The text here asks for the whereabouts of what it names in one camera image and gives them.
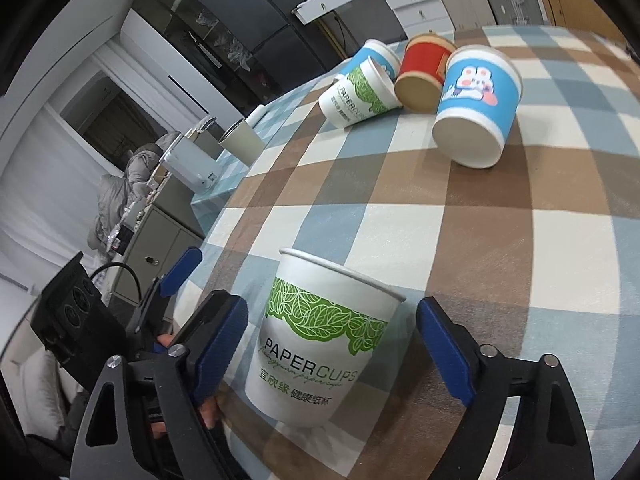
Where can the black refrigerator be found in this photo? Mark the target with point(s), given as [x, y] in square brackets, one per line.
[289, 51]

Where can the white electric kettle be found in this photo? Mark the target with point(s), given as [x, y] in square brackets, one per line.
[192, 156]

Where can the far blue paper cup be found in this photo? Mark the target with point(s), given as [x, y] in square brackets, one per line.
[381, 53]

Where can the white green-leaf paper cup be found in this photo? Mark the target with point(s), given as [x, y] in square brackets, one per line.
[321, 325]

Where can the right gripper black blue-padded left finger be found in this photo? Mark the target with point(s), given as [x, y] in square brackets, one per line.
[143, 418]

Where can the beige cylindrical cup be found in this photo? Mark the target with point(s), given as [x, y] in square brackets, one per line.
[241, 141]

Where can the grey side cabinet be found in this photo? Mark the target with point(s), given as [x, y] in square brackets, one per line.
[165, 229]

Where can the white curtain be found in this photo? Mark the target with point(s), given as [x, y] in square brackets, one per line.
[49, 197]

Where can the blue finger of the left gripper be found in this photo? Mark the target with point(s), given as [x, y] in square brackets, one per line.
[181, 264]

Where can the wooden door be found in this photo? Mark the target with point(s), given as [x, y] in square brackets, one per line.
[583, 15]

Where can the red brown paper cup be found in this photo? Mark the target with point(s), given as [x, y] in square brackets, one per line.
[418, 86]

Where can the person's hand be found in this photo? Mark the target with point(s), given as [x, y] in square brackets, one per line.
[209, 410]

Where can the grey clothes pile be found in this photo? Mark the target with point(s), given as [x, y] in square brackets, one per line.
[115, 193]

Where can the dark glass cabinet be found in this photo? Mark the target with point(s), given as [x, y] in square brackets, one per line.
[210, 47]

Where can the blue bunny paper cup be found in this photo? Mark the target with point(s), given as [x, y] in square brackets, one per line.
[477, 109]

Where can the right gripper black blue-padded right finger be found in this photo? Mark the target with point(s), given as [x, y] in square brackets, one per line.
[549, 438]

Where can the checkered tablecloth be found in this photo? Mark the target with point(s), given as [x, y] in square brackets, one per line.
[539, 254]

